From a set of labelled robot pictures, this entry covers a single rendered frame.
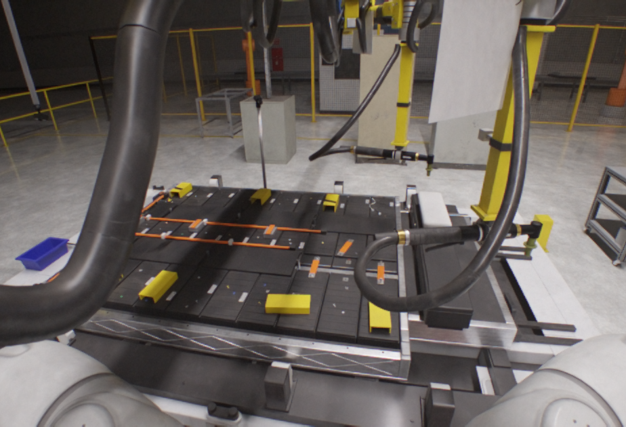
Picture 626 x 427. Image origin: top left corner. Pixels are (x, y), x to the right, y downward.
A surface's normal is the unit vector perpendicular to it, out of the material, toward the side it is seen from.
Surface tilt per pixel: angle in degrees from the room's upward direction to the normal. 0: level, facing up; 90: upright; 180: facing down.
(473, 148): 90
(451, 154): 90
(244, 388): 0
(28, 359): 6
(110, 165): 54
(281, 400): 90
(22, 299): 59
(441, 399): 0
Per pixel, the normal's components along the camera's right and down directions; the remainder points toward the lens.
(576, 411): -0.02, -0.58
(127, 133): 0.07, -0.15
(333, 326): -0.02, -0.89
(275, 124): -0.18, 0.45
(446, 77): 0.68, 0.32
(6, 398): -0.24, -0.53
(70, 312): 0.90, 0.11
